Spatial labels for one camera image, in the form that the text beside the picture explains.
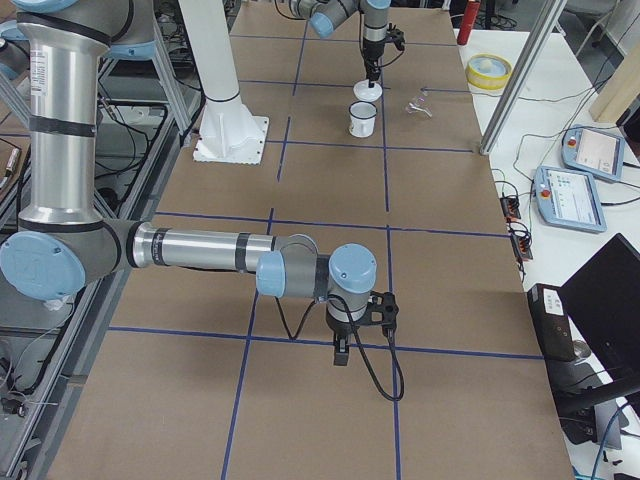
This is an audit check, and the white round lid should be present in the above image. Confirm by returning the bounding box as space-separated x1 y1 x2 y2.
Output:
353 79 383 103

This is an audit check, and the clear plastic funnel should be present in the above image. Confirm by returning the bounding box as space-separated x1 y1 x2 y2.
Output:
405 92 433 118

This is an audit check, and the white enamel cup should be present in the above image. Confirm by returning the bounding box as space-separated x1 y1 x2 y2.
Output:
349 101 377 138

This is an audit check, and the yellow tape roll with dish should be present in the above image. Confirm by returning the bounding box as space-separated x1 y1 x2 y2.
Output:
465 53 512 90

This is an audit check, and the red bottle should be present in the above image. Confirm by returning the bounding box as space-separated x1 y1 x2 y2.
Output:
456 0 481 46

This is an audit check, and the upper orange black connector box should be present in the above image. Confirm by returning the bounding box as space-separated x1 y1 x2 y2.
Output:
500 195 521 222

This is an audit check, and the orange black connector box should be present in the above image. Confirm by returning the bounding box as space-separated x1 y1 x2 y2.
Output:
500 195 521 222
510 230 533 262

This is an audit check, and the lower orange black connector box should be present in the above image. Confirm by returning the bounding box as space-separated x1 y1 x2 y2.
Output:
510 230 533 262

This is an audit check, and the black box with label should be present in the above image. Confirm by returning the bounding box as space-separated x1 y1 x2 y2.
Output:
527 283 578 363

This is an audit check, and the near teach pendant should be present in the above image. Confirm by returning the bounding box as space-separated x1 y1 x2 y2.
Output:
533 165 607 233

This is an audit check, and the teach pendant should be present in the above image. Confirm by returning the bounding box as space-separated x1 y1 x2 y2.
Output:
561 125 624 182
533 165 607 233

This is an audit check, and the far teach pendant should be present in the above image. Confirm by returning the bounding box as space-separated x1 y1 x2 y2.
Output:
561 125 624 182

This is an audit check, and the wooden plank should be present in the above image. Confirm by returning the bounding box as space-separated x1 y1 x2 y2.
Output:
589 44 640 123

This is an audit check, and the black laptop screen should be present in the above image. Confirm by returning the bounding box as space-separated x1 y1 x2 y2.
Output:
560 233 639 372

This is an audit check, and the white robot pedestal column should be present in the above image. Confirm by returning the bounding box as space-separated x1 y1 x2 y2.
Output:
179 0 269 165

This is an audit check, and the aluminium frame post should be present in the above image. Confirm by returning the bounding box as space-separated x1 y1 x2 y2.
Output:
479 0 567 155

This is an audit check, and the aluminium side frame rail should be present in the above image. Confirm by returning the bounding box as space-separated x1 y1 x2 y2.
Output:
1 100 187 479

